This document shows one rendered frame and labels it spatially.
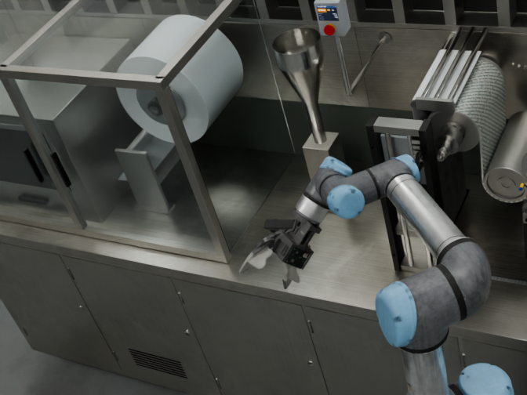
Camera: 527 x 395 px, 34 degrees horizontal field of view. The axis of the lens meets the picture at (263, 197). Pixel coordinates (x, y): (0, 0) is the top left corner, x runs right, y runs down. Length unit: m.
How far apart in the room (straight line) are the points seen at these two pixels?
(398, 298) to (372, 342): 1.04
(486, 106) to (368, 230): 0.61
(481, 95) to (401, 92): 0.44
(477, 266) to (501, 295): 0.80
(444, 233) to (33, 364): 2.65
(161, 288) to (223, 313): 0.24
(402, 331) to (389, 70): 1.24
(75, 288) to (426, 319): 1.92
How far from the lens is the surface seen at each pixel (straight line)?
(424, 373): 1.83
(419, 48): 2.65
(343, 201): 1.94
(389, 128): 2.24
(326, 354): 2.85
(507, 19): 2.52
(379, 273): 2.61
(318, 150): 2.67
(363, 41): 2.70
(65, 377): 3.98
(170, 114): 2.42
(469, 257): 1.72
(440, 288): 1.67
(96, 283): 3.23
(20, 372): 4.11
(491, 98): 2.42
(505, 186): 2.43
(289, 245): 2.06
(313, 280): 2.64
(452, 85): 2.35
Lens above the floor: 2.76
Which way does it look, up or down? 39 degrees down
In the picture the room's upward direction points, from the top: 17 degrees counter-clockwise
